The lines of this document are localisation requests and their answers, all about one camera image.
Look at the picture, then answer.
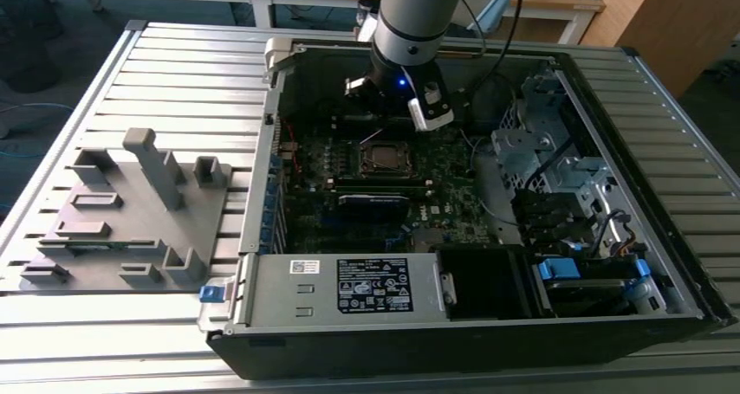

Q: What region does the thin wire locking lever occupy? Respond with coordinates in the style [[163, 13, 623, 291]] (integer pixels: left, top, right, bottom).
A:
[[357, 128, 388, 147]]

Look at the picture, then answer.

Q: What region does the silver CPU green edge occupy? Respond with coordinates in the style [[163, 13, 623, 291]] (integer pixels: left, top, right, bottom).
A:
[[369, 145, 408, 169]]

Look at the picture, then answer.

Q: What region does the metal socket cover frame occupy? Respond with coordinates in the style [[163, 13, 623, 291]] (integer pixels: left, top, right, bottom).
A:
[[361, 143, 417, 178]]

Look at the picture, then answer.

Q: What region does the CPU socket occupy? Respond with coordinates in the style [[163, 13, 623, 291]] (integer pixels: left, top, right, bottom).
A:
[[358, 141, 418, 179]]

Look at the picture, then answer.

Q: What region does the black RAM slot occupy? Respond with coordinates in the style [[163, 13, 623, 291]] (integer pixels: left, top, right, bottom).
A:
[[333, 187, 433, 197]]

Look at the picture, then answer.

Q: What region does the grey case release latch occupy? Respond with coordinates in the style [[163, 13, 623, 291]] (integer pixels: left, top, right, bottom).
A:
[[262, 37, 308, 84]]

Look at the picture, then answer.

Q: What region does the metal drive cage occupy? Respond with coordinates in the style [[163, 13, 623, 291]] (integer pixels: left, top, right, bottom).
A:
[[490, 75, 624, 204]]

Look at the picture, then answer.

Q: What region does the green motherboard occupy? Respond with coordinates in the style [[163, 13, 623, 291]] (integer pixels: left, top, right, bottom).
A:
[[277, 112, 521, 255]]

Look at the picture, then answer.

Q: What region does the black graphics card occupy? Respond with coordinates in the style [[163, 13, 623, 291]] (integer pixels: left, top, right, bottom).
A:
[[337, 191, 413, 227]]

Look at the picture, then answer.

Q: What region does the black drive connector bundle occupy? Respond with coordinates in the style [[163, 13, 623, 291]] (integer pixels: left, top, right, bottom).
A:
[[512, 190, 580, 243]]

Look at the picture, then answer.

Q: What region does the wide blue drive clip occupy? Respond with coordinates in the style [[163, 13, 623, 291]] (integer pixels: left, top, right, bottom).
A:
[[536, 257, 581, 281]]

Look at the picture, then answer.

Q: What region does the grey power supply unit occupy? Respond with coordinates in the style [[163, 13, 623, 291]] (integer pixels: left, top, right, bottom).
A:
[[229, 253, 460, 328]]

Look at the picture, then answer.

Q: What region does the grey parts rack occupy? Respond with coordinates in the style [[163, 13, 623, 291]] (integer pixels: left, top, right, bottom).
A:
[[16, 127, 237, 292]]

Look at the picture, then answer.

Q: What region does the wooden cabinet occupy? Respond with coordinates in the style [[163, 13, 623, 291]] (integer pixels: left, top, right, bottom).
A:
[[581, 0, 740, 100]]

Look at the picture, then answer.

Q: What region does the silver hard disk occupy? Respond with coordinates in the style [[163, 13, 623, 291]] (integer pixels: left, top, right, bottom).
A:
[[547, 279, 635, 318]]

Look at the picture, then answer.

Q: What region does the blue power supply latch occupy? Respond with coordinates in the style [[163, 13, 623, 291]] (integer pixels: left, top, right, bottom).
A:
[[195, 284, 226, 304]]

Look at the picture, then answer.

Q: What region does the black open PC case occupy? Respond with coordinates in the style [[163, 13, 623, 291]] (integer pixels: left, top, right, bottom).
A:
[[195, 34, 740, 380]]

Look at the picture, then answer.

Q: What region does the green RAM stick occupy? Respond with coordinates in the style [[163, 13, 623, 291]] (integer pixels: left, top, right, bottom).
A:
[[64, 241, 134, 253]]

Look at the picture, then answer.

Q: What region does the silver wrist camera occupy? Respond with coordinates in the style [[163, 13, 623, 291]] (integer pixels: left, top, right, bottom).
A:
[[406, 81, 456, 132]]

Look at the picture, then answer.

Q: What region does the black looped cable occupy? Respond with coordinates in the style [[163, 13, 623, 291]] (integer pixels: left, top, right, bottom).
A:
[[469, 71, 520, 129]]

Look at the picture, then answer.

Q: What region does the black drive cable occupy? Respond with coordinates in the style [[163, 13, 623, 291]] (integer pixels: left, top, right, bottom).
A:
[[524, 136, 577, 187]]

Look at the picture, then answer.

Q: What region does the wooden desk white frame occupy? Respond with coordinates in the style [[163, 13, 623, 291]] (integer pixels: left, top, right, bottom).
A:
[[254, 0, 607, 45]]

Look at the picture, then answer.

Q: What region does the black wire with plug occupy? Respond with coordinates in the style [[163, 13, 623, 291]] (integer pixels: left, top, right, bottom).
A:
[[592, 207, 632, 256]]

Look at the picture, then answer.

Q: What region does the light blue floor cable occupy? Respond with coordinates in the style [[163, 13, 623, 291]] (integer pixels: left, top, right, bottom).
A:
[[0, 101, 76, 158]]

